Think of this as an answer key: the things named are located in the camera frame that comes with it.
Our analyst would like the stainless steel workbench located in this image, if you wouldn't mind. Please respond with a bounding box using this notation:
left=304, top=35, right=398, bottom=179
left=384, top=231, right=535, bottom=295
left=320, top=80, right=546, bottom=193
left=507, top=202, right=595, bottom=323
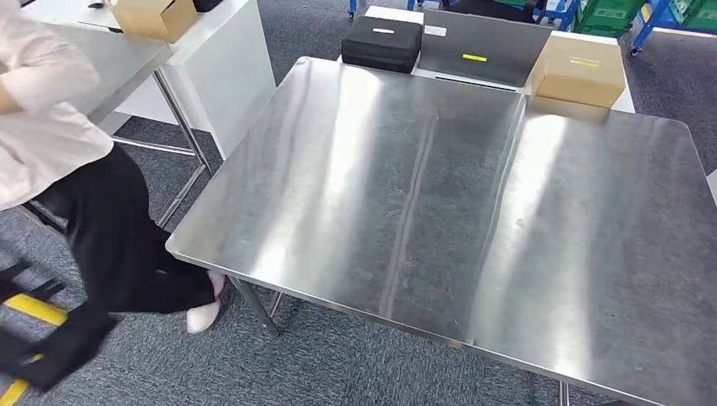
left=165, top=56, right=717, bottom=406

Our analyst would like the black carrying case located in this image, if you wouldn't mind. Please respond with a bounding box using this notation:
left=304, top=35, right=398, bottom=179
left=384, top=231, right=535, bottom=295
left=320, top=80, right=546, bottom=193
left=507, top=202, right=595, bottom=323
left=340, top=15, right=424, bottom=74

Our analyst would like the cardboard box yellow label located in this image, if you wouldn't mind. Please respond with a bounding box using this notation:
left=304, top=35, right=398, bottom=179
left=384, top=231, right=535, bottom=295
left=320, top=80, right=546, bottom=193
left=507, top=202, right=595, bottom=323
left=528, top=30, right=627, bottom=109

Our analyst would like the stainless steel table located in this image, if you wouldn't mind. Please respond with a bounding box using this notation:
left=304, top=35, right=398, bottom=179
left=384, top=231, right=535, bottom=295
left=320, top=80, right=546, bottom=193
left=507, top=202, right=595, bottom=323
left=22, top=22, right=214, bottom=228

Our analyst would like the open cardboard box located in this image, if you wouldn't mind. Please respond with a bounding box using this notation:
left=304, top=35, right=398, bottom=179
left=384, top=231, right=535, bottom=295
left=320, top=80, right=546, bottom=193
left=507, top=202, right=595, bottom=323
left=110, top=0, right=198, bottom=44

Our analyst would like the walking person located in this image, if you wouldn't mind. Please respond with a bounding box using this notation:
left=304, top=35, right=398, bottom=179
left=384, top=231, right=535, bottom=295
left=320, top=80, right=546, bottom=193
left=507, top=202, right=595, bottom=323
left=0, top=0, right=227, bottom=336

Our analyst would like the green plastic crate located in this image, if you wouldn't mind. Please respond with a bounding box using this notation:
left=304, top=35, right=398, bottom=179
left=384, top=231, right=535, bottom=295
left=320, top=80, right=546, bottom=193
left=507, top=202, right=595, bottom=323
left=669, top=0, right=717, bottom=32
left=571, top=0, right=648, bottom=39

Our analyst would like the yellow floor tape square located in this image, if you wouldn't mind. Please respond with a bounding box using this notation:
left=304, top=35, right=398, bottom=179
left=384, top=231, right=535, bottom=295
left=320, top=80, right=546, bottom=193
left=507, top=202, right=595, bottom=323
left=0, top=294, right=68, bottom=406

